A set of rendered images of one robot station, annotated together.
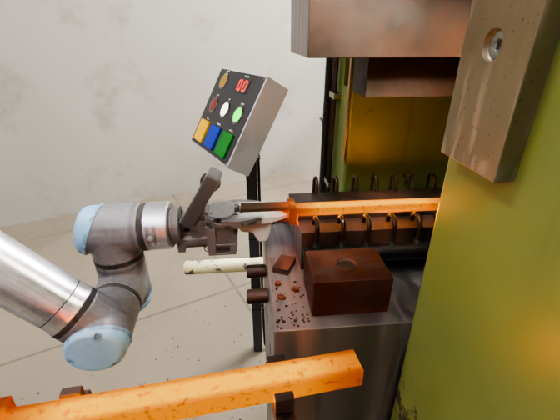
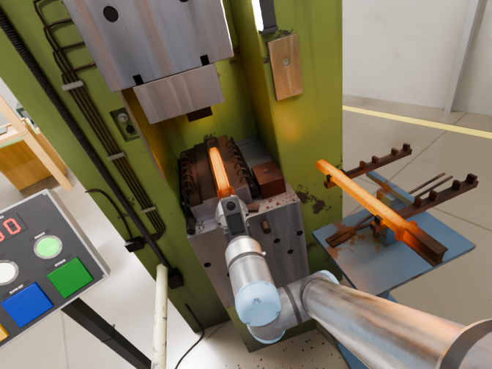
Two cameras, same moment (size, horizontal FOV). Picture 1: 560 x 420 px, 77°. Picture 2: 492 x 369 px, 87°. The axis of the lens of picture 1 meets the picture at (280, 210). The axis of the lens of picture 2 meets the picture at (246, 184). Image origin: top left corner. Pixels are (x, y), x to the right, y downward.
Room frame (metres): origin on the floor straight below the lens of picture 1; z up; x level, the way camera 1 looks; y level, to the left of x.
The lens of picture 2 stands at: (0.52, 0.63, 1.48)
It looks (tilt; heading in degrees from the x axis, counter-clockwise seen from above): 36 degrees down; 271
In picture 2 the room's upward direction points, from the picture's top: 16 degrees counter-clockwise
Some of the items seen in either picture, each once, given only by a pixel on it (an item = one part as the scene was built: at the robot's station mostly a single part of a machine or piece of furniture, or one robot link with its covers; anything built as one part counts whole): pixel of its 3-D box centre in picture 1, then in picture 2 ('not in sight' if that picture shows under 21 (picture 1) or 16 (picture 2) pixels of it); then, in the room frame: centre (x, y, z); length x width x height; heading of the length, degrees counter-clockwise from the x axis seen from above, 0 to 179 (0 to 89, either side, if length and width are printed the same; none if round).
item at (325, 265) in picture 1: (345, 280); (268, 179); (0.45, -0.10, 0.95); 0.12 x 0.09 x 0.07; 95
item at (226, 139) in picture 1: (225, 144); (71, 277); (1.02, 0.16, 1.01); 0.07 x 0.05 x 0.07; 30
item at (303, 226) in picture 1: (394, 218); (213, 170); (0.64, -0.24, 0.96); 0.42 x 0.20 x 0.09; 95
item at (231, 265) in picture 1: (252, 264); (160, 315); (0.96, 0.09, 0.62); 0.44 x 0.05 x 0.05; 95
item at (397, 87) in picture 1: (447, 74); (194, 95); (0.62, -0.28, 1.24); 0.30 x 0.07 x 0.06; 95
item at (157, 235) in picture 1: (162, 226); (245, 255); (0.57, 0.22, 0.98); 0.10 x 0.05 x 0.09; 5
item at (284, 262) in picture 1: (284, 264); (252, 208); (0.53, -0.01, 0.92); 0.04 x 0.03 x 0.01; 160
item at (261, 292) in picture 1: (257, 296); (266, 227); (0.51, 0.04, 0.87); 0.04 x 0.03 x 0.03; 95
